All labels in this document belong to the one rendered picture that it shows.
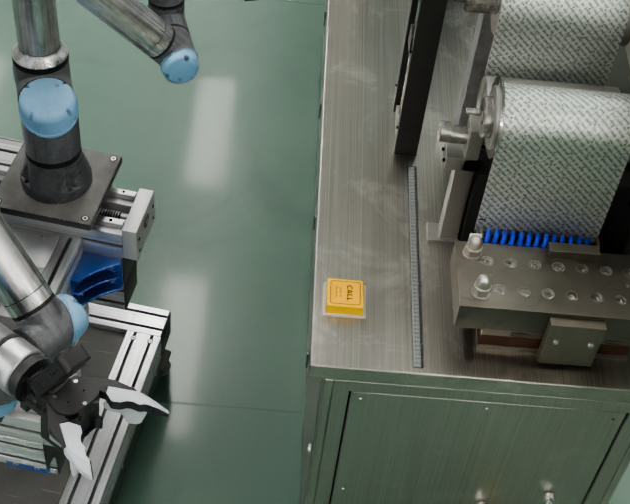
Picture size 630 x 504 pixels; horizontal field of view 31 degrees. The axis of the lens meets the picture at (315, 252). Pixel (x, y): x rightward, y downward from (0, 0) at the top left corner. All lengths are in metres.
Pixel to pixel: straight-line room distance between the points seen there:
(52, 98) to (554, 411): 1.16
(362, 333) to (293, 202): 1.54
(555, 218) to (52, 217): 1.03
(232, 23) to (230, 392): 1.69
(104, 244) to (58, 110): 0.34
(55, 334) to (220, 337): 1.48
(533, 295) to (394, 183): 0.48
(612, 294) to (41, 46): 1.23
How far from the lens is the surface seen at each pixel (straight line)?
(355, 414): 2.18
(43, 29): 2.37
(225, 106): 3.94
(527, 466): 2.35
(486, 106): 2.02
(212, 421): 3.06
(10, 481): 2.76
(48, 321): 1.79
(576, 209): 2.15
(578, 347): 2.11
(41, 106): 2.33
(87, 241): 2.50
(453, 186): 2.19
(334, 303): 2.12
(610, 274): 2.15
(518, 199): 2.11
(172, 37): 2.28
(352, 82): 2.64
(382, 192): 2.38
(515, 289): 2.07
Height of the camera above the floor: 2.54
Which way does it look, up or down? 47 degrees down
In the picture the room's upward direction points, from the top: 7 degrees clockwise
